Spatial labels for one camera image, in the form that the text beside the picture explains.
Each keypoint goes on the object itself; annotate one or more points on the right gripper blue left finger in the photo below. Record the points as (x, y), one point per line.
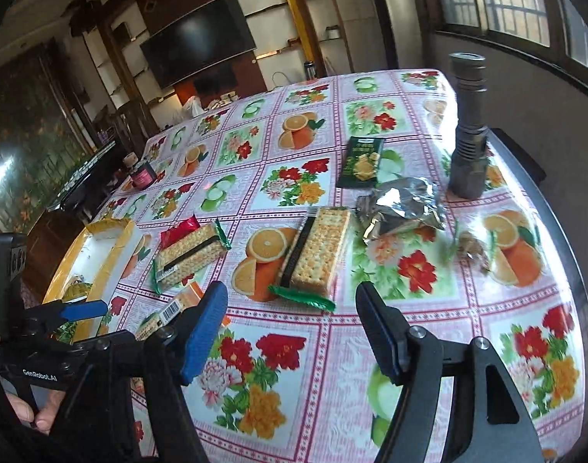
(203, 322)

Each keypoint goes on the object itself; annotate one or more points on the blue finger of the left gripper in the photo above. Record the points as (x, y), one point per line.
(79, 311)

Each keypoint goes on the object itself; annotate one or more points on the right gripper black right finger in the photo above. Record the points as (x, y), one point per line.
(386, 330)

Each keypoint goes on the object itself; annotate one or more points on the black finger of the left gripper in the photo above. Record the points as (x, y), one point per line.
(104, 342)

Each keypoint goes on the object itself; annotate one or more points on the yellow rimmed white tray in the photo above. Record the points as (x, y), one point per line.
(100, 253)

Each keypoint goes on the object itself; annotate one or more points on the green end cracker pack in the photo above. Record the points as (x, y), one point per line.
(188, 255)

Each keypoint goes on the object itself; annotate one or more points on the black stripe cracker pack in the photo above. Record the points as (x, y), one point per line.
(308, 273)

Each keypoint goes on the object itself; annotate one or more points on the silver foil snack bag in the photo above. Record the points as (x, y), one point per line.
(400, 205)

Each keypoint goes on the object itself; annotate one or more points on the gold woven snack packet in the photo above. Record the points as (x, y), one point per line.
(76, 289)

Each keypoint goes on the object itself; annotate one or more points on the orange cracker pack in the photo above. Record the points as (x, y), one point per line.
(170, 314)

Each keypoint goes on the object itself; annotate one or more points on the red face snack packet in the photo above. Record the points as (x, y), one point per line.
(174, 234)

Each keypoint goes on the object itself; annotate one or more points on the clear wrapped pastry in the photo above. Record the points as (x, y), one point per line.
(477, 248)

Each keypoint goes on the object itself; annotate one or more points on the pink label jar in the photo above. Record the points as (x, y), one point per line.
(143, 174)

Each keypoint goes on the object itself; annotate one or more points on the floral plastic tablecloth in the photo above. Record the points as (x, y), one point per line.
(287, 383)

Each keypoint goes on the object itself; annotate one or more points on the dark green chip packet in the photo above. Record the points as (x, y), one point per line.
(361, 163)

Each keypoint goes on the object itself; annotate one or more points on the grey metal flashlight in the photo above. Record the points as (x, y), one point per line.
(469, 161)

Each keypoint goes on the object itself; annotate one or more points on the large landscape painting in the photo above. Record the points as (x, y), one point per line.
(39, 148)

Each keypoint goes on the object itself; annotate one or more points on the wooden chair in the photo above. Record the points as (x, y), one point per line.
(134, 126)

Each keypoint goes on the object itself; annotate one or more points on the white plastic bag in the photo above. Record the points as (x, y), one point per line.
(192, 108)

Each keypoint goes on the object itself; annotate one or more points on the black television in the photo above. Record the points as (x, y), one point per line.
(213, 33)

